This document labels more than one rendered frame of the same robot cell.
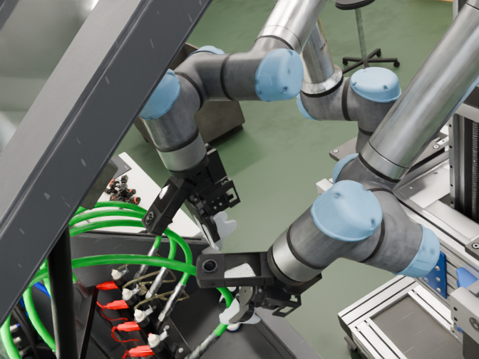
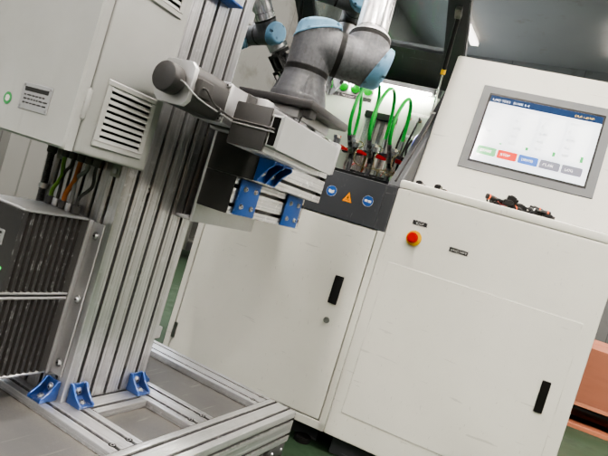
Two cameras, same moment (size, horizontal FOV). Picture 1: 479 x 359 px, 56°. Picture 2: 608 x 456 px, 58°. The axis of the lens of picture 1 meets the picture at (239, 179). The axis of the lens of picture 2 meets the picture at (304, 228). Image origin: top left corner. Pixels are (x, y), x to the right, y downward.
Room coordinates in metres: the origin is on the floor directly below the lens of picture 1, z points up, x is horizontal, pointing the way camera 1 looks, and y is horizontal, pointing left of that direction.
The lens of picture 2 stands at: (2.02, -1.45, 0.78)
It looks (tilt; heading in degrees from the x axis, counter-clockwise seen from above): 2 degrees down; 130
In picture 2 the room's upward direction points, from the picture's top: 17 degrees clockwise
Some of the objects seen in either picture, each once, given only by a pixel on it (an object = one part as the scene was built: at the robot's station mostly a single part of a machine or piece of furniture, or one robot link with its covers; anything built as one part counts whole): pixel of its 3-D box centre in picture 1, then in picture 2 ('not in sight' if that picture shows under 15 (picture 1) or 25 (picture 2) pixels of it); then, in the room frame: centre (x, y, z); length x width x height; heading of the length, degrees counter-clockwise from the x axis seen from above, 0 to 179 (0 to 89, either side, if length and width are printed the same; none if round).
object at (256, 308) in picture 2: not in sight; (265, 295); (0.68, 0.04, 0.44); 0.65 x 0.02 x 0.68; 21
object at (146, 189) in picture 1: (130, 204); (504, 214); (1.30, 0.38, 0.96); 0.70 x 0.22 x 0.03; 21
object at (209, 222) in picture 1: (207, 221); not in sight; (0.63, 0.08, 1.31); 0.05 x 0.02 x 0.09; 21
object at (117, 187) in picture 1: (121, 191); (519, 205); (1.33, 0.40, 1.01); 0.23 x 0.11 x 0.06; 21
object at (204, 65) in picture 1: (207, 77); (354, 1); (0.72, -0.01, 1.53); 0.11 x 0.11 x 0.08; 48
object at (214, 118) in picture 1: (177, 102); not in sight; (3.47, 0.25, 0.32); 0.92 x 0.76 x 0.64; 20
